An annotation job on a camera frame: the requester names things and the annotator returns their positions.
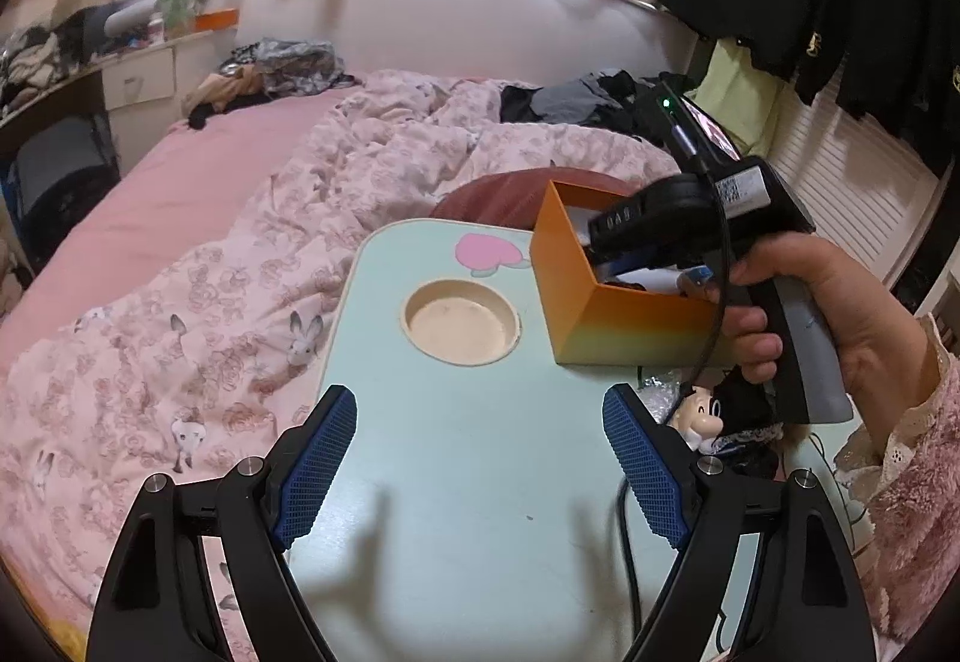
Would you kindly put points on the white rolled mat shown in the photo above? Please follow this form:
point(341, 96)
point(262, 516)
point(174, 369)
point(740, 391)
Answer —
point(131, 17)

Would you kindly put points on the light green garment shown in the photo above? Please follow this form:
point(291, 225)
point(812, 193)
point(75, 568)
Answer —
point(731, 92)

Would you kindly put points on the tan garment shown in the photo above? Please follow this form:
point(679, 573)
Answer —
point(225, 88)

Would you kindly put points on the orange gradient cardboard box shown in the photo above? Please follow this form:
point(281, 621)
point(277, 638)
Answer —
point(637, 332)

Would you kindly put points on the small white bottle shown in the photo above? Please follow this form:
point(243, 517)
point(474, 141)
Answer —
point(157, 28)

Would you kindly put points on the black pouch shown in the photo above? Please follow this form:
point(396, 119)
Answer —
point(742, 407)

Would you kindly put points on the pink floral duvet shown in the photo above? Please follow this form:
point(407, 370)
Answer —
point(225, 302)

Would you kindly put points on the black suitcase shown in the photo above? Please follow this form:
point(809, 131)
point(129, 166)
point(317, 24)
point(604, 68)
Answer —
point(60, 174)

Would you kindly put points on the person's right forearm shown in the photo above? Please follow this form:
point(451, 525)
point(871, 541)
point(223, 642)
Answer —
point(922, 482)

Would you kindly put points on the cartoon mouse figure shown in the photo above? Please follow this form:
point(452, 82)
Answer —
point(697, 418)

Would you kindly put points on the white padded headboard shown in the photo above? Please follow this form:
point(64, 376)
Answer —
point(450, 17)

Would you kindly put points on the mixed clothes heap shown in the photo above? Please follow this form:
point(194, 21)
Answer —
point(37, 65)

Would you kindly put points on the person's right hand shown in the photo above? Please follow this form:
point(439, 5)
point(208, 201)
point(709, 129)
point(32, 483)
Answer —
point(847, 317)

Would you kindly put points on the clear bubble wrap roll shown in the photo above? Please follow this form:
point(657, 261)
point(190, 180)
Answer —
point(660, 399)

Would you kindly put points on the small orange white bin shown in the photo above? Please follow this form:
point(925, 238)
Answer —
point(219, 20)

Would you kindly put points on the green plastic container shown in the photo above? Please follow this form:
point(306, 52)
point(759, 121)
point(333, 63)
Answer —
point(180, 13)

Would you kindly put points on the green dinosaur lap table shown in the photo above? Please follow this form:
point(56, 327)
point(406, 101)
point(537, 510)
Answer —
point(195, 182)

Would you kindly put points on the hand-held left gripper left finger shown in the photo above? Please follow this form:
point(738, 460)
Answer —
point(315, 467)

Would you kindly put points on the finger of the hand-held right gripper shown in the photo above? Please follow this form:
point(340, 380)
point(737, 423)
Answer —
point(619, 268)

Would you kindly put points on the patterned grey clothes pile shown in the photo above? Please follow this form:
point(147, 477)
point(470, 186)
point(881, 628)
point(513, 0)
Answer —
point(292, 65)

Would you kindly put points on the white louvered doors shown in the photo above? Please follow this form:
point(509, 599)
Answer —
point(847, 152)

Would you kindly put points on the white bedside cabinet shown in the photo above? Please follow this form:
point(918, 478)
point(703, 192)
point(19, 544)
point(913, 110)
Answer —
point(135, 80)

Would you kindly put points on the dark clothes pile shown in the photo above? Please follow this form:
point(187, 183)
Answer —
point(570, 99)

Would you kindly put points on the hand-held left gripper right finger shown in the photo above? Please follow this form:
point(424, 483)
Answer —
point(645, 474)

